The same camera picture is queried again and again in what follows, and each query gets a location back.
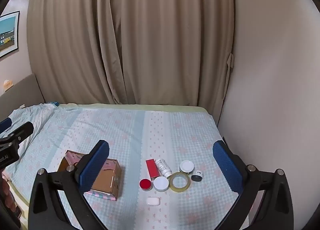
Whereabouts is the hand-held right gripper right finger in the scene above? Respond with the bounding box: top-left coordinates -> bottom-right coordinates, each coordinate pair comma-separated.
212,140 -> 294,230

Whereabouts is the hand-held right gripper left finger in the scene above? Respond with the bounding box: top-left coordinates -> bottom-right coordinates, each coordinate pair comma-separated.
28,140 -> 110,230

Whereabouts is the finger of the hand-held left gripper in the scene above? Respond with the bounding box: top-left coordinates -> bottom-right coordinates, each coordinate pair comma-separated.
0,117 -> 13,135
0,121 -> 34,145

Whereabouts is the brown cardboard box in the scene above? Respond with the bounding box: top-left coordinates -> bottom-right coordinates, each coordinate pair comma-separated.
57,150 -> 122,201

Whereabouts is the red lid jar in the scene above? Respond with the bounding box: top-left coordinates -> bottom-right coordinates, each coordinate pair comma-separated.
139,179 -> 152,191

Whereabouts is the white labelled bottle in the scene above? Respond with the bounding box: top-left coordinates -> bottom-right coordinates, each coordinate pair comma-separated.
155,159 -> 173,178

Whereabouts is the white quilt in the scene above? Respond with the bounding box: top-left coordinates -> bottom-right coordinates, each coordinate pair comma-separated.
0,102 -> 59,151

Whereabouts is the small black jar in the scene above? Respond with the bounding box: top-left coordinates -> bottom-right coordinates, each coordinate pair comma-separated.
191,170 -> 204,183

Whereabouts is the grey headboard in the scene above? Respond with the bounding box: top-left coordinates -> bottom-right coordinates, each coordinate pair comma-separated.
0,73 -> 46,121

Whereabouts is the red rectangular box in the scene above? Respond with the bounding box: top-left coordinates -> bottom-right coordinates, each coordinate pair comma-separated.
145,159 -> 160,179

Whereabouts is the clear tape roll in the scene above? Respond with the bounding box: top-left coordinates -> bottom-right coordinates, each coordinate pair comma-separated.
169,172 -> 191,192

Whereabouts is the light blue printed blanket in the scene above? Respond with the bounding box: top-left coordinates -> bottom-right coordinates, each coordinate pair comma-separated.
5,105 -> 252,230

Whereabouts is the white earbuds case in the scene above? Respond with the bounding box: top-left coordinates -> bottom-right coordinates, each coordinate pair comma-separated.
146,196 -> 161,206

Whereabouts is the pale green bed sheet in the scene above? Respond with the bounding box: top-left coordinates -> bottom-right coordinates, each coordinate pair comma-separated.
7,103 -> 208,207

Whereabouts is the beige curtain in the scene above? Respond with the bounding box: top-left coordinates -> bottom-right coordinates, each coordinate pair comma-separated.
26,0 -> 236,120

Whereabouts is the framed wall poster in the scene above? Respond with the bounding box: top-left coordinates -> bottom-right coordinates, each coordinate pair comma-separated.
0,11 -> 20,58

